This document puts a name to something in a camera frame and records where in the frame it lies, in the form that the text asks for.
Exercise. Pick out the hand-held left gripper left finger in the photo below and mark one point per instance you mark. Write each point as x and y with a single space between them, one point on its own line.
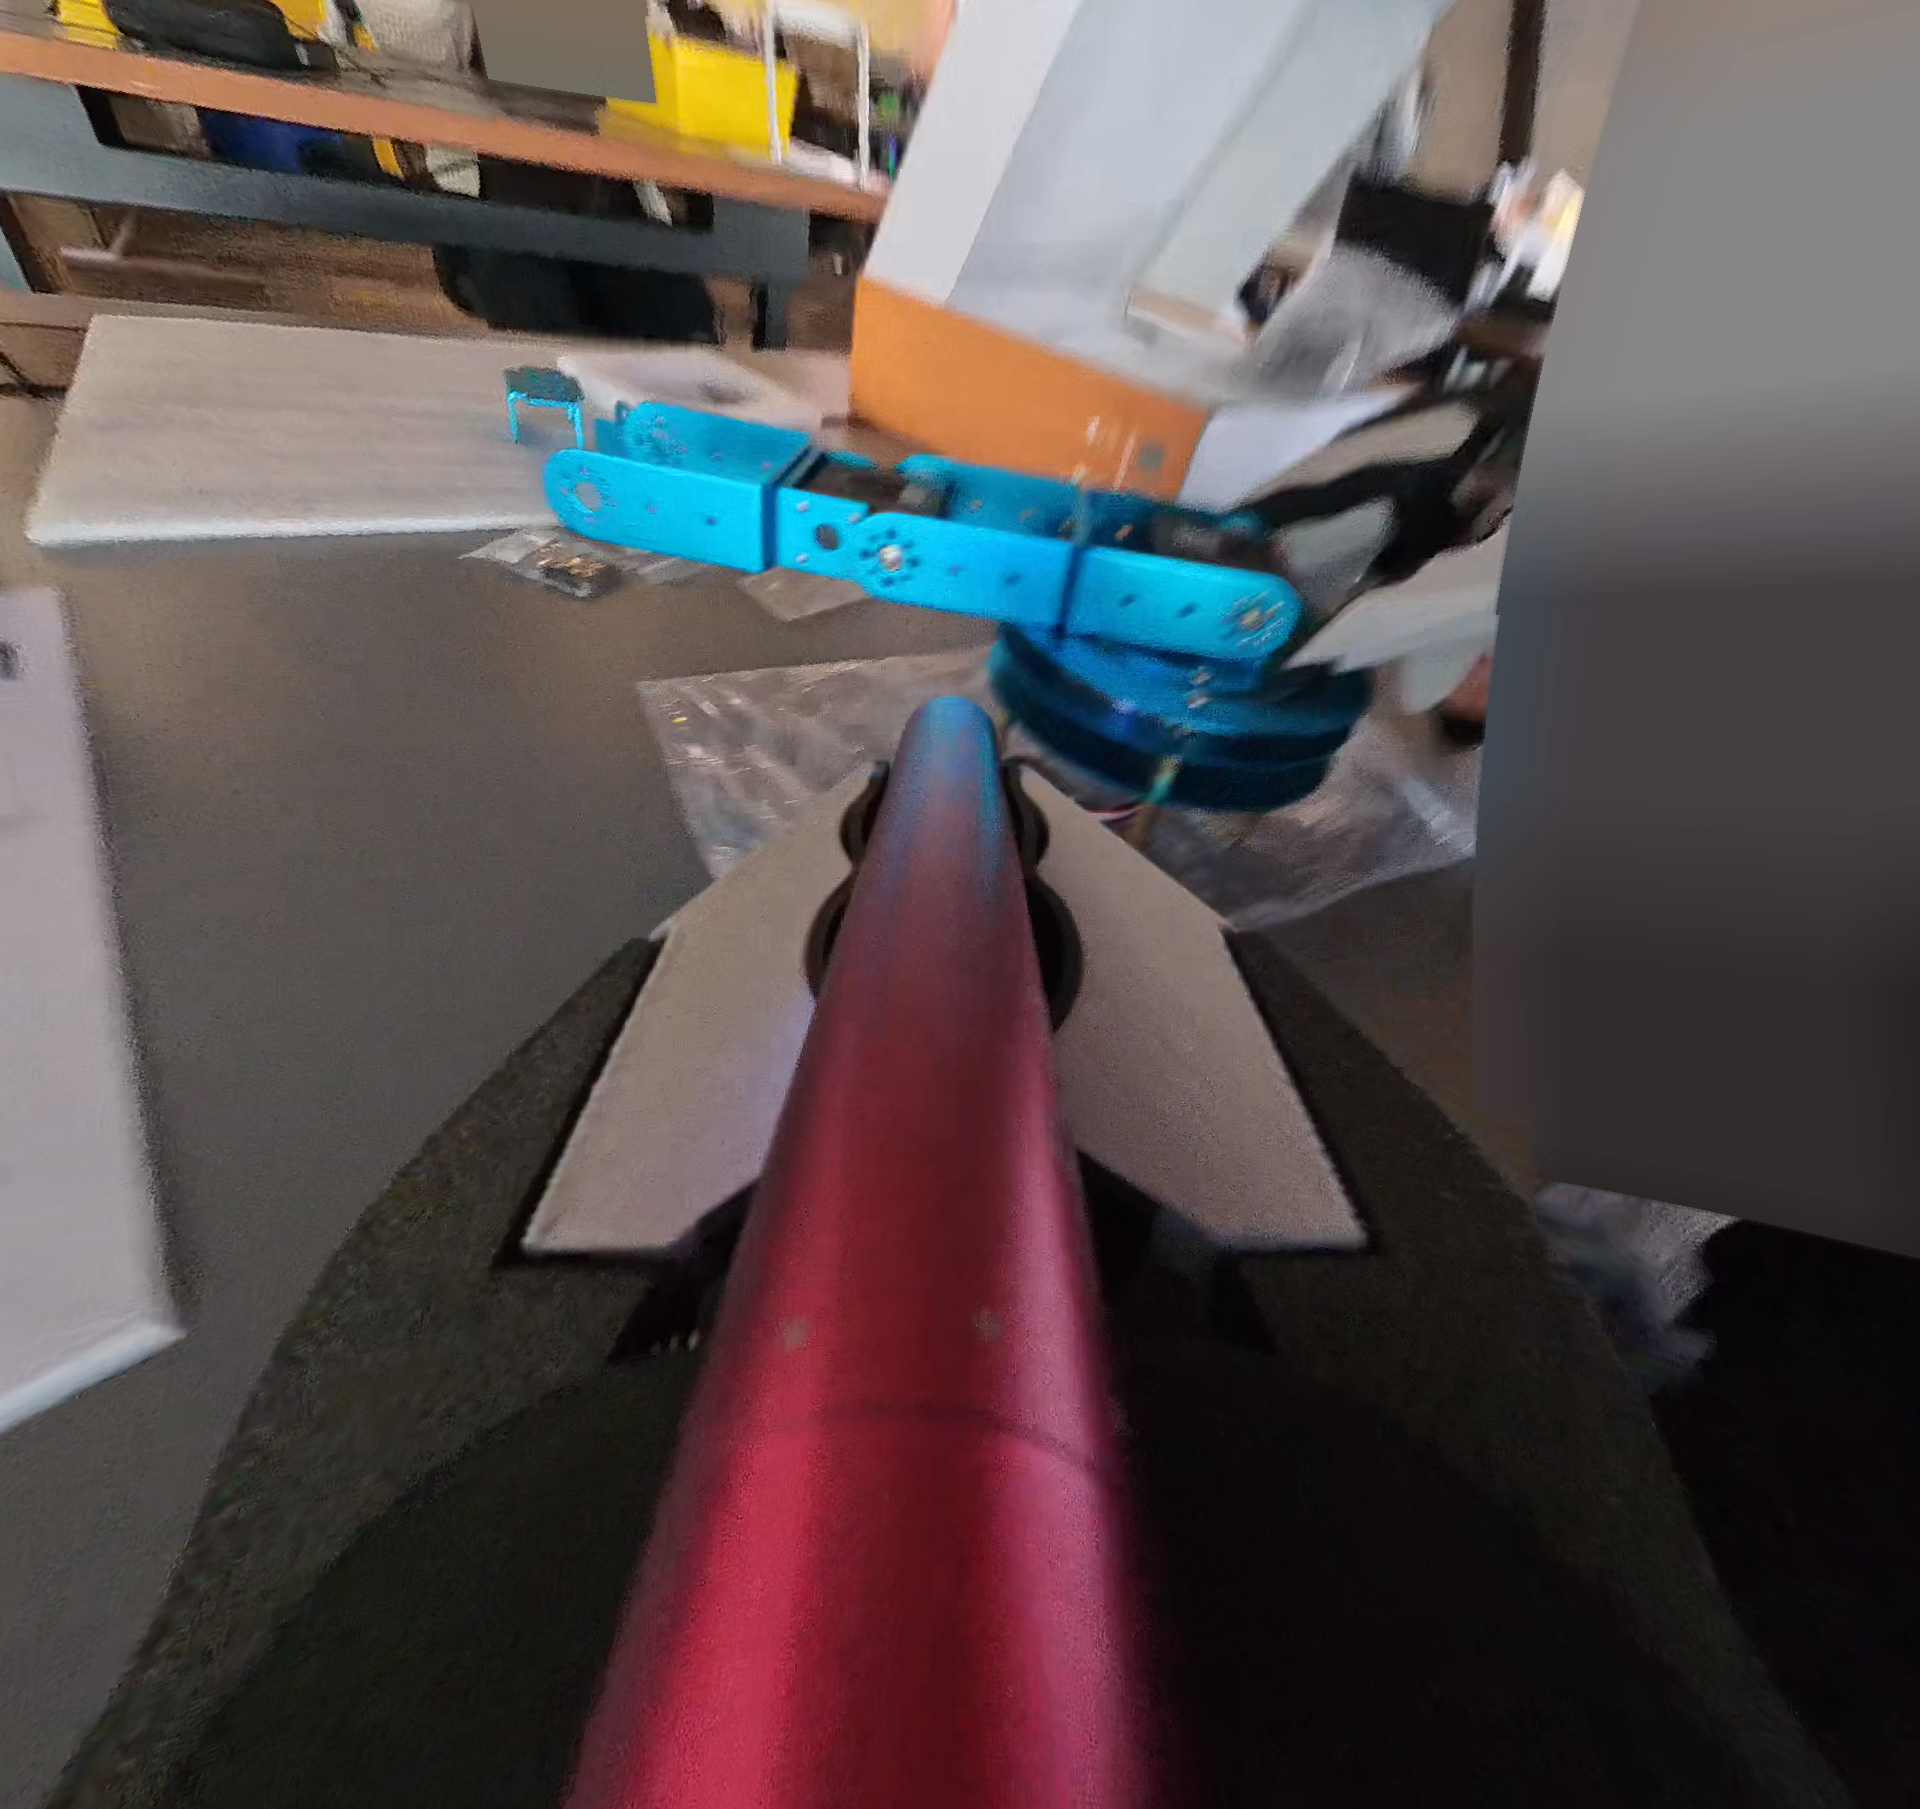
689 1074

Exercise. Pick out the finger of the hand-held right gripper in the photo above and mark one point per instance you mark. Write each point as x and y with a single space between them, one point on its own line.
1411 617
1303 437

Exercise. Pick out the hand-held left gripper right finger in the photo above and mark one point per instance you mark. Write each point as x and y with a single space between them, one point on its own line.
1182 1074

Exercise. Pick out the red electric screwdriver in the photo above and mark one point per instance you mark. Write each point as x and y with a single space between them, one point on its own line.
902 1239

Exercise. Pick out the blue toy robot arm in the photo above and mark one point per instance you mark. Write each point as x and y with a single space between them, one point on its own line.
958 563

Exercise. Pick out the grey desk with orange edge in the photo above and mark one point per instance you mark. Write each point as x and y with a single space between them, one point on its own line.
450 127

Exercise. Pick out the white and orange cardboard box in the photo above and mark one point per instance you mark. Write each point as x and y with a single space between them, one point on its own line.
1022 383

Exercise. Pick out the clear plastic bag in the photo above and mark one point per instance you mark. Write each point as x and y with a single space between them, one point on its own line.
780 746

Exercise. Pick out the pile of clear screw bags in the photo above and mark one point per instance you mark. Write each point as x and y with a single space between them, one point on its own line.
570 566

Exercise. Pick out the white foam tray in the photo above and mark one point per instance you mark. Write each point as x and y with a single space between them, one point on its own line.
706 379

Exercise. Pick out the white foam sheet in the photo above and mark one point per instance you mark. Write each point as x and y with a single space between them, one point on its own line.
270 429

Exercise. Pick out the black bag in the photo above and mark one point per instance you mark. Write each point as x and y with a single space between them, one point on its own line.
208 19

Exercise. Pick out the blue metal bracket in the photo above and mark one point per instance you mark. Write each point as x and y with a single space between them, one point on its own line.
543 383

